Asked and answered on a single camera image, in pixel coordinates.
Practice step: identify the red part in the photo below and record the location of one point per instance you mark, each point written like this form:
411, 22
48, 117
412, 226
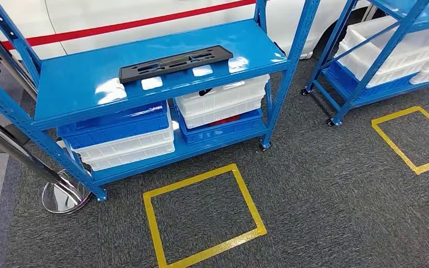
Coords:
225, 120

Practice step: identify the white vehicle with red stripe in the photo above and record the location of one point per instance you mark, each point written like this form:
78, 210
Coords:
125, 11

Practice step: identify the small black part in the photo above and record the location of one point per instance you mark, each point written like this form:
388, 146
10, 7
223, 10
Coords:
205, 91

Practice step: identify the yellow floor tape square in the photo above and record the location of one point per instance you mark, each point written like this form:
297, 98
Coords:
394, 148
152, 222

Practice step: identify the black plastic panel part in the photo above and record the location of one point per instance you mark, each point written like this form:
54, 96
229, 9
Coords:
221, 55

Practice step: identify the blue metal shelf rack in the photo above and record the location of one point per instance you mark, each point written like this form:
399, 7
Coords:
384, 55
88, 81

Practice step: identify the blue plastic bin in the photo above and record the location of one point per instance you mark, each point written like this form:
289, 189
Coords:
218, 134
338, 74
118, 125

